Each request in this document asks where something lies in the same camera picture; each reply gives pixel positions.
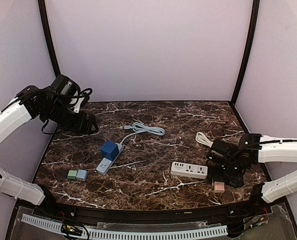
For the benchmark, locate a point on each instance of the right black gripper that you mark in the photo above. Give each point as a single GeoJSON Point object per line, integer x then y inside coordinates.
{"type": "Point", "coordinates": [228, 176]}

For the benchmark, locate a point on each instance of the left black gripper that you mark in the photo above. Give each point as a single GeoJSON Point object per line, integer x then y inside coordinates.
{"type": "Point", "coordinates": [83, 122]}

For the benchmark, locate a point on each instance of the pink plug adapter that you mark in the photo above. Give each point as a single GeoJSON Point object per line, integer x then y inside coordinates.
{"type": "Point", "coordinates": [219, 187]}

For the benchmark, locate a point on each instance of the blue cube socket adapter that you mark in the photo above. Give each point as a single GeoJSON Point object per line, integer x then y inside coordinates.
{"type": "Point", "coordinates": [109, 150]}

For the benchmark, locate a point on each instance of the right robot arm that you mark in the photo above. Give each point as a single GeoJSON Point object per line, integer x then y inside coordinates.
{"type": "Point", "coordinates": [230, 162]}

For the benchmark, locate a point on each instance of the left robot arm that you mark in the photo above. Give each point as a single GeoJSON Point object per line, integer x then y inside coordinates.
{"type": "Point", "coordinates": [58, 104]}

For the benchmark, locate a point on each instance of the light blue plug adapter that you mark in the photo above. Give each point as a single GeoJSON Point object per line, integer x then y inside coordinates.
{"type": "Point", "coordinates": [82, 175]}

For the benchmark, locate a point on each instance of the green plug adapter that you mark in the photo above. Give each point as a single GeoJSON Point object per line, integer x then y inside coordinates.
{"type": "Point", "coordinates": [72, 175]}

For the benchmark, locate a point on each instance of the light blue power strip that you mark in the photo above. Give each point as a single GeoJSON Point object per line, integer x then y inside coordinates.
{"type": "Point", "coordinates": [106, 164]}

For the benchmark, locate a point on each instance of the white power strip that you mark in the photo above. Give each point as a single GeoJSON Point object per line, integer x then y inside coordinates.
{"type": "Point", "coordinates": [189, 170]}

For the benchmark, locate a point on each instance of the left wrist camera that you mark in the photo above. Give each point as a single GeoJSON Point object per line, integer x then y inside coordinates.
{"type": "Point", "coordinates": [64, 85]}

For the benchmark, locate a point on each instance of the black front rail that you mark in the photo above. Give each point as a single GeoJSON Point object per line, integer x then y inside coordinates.
{"type": "Point", "coordinates": [226, 214]}

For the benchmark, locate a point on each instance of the grey slotted cable duct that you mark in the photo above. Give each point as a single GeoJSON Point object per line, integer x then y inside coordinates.
{"type": "Point", "coordinates": [122, 231]}

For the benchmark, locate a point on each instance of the left black frame post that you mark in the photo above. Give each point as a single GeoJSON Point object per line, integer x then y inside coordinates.
{"type": "Point", "coordinates": [48, 37]}

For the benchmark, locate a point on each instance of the black frame post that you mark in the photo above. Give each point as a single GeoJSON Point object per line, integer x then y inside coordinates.
{"type": "Point", "coordinates": [48, 37]}
{"type": "Point", "coordinates": [247, 52]}

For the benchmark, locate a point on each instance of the right black frame post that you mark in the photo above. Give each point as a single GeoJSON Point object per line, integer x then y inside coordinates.
{"type": "Point", "coordinates": [247, 52]}

